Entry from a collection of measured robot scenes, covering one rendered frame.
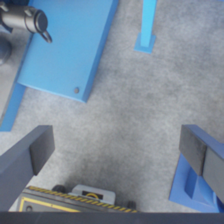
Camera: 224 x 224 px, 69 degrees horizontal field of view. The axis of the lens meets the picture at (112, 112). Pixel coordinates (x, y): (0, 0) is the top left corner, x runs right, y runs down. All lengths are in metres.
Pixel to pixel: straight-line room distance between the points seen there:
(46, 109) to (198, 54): 1.16
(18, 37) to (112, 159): 1.09
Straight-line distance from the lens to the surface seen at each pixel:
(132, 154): 1.15
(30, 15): 0.91
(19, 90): 1.41
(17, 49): 1.40
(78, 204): 0.93
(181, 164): 1.18
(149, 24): 1.08
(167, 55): 1.28
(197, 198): 1.10
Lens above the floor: 1.14
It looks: 79 degrees down
